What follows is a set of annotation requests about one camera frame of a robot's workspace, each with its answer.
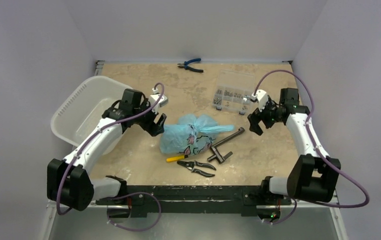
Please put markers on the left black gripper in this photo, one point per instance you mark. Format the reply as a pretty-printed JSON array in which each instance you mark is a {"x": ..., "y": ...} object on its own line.
[{"x": 151, "y": 127}]

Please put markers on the black handled pliers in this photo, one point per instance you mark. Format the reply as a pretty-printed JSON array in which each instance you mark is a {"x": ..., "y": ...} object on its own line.
[{"x": 193, "y": 167}]

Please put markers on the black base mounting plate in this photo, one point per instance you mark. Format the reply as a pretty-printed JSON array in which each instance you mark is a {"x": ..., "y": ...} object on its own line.
[{"x": 245, "y": 200}]

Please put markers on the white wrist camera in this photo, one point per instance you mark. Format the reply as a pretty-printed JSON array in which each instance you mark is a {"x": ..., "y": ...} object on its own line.
[
  {"x": 157, "y": 100},
  {"x": 261, "y": 97}
]

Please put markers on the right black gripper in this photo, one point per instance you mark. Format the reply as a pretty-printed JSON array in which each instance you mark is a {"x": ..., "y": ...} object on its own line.
[{"x": 262, "y": 116}]

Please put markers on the light blue plastic bag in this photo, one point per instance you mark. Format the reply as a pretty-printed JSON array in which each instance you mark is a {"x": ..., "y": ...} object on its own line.
[{"x": 191, "y": 135}]

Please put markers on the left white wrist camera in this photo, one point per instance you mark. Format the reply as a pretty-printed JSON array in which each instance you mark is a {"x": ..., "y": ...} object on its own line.
[{"x": 157, "y": 100}]

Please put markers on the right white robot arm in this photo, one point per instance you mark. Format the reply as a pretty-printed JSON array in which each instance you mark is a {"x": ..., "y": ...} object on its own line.
[{"x": 311, "y": 179}]

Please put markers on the aluminium extrusion rail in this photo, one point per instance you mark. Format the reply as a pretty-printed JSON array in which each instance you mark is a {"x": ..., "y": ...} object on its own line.
[{"x": 311, "y": 109}]

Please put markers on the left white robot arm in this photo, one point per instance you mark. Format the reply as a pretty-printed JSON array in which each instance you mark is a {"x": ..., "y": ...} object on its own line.
[{"x": 68, "y": 180}]

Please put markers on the clear plastic screw box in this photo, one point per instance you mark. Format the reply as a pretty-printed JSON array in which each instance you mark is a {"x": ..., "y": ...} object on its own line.
[{"x": 233, "y": 92}]

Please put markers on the white plastic basin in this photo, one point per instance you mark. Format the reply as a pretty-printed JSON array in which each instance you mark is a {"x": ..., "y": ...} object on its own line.
[{"x": 80, "y": 113}]

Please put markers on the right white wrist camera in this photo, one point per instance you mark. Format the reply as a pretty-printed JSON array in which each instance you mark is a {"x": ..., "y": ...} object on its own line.
[{"x": 261, "y": 97}]

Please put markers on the yellow handled screwdriver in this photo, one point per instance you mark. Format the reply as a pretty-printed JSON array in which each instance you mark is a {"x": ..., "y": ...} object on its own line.
[{"x": 177, "y": 158}]

